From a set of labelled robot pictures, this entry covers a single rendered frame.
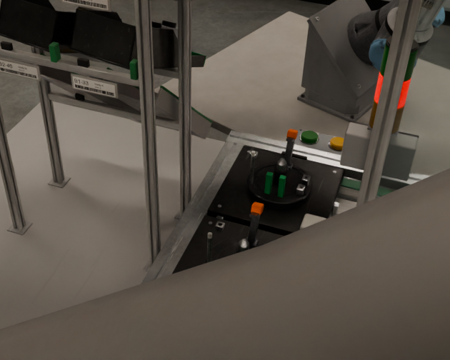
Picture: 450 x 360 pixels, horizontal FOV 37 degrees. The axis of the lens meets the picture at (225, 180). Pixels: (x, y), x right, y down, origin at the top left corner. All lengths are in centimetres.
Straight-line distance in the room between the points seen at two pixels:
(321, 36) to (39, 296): 97
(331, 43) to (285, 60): 33
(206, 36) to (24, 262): 282
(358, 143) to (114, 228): 61
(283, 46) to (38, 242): 108
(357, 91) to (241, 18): 256
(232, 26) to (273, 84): 225
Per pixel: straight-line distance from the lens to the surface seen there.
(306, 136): 160
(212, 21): 428
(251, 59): 212
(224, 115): 185
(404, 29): 103
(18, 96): 363
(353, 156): 118
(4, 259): 148
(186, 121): 135
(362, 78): 187
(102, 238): 149
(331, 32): 185
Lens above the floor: 190
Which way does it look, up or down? 40 degrees down
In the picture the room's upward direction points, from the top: 2 degrees clockwise
